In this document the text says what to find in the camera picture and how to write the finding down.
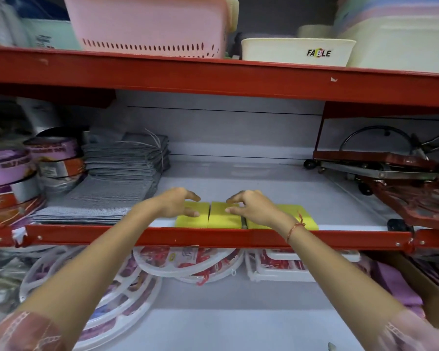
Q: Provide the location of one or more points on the person's left hand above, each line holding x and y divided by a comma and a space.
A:
172, 202

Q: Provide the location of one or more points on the person's right hand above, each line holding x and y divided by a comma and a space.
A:
259, 210

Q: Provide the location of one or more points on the person's left thumb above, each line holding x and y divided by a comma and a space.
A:
192, 214

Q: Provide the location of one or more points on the person's right thumb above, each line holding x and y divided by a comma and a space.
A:
232, 210

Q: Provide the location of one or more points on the yellow sponge packet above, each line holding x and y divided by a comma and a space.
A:
197, 221
223, 220
307, 217

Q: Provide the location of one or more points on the person's left forearm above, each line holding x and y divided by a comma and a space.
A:
95, 263

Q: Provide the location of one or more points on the person's right forearm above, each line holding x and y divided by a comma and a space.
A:
336, 274

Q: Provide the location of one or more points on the round white packaged clip hanger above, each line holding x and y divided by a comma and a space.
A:
175, 261

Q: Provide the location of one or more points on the white rectangular packaged clip hanger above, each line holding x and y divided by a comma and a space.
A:
278, 266

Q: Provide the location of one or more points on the tied bundle of grey cloths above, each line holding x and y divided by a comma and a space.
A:
124, 157

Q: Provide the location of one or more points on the flat pile of grey cloths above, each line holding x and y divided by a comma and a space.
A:
102, 201

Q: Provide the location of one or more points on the stack of round white hangers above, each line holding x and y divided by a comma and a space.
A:
109, 299

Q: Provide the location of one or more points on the red metal shelf rack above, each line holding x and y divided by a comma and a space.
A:
205, 80

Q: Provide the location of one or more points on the cream plastic tub with logo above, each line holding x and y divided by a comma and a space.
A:
278, 51

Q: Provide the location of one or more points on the purple folded cloths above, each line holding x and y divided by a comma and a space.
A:
398, 285

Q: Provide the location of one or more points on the white plastic cylinder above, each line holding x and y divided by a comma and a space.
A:
40, 113

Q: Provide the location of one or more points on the stack of round foil tins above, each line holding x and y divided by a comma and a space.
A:
11, 168

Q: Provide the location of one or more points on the pink perforated plastic basket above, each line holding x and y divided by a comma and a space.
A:
150, 25

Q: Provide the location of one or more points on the plain cream plastic tub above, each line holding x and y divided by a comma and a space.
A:
314, 31

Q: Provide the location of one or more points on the pale yellow plastic basket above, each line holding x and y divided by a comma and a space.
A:
234, 12

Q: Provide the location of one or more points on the plastic wrapped cloth bundles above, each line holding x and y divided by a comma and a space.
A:
2, 285

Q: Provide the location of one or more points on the pink patterned left sleeve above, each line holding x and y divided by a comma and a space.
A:
22, 334

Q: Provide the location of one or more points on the pink patterned sleeve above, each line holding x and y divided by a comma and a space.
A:
22, 334
420, 332

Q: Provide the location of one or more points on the brown cardboard box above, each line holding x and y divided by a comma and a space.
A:
435, 292

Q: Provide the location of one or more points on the pink patterned right sleeve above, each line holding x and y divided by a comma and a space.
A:
420, 332

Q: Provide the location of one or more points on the pale green plastic container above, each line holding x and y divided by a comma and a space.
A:
51, 34

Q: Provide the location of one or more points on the stack of pastel plastic tubs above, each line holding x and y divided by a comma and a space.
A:
398, 43

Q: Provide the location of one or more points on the clear plastic wrapped goods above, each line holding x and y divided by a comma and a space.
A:
2, 21

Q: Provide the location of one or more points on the red frame metal slicer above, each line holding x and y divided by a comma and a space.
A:
373, 158

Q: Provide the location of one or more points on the red lattice frame slicer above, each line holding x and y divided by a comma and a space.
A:
420, 204

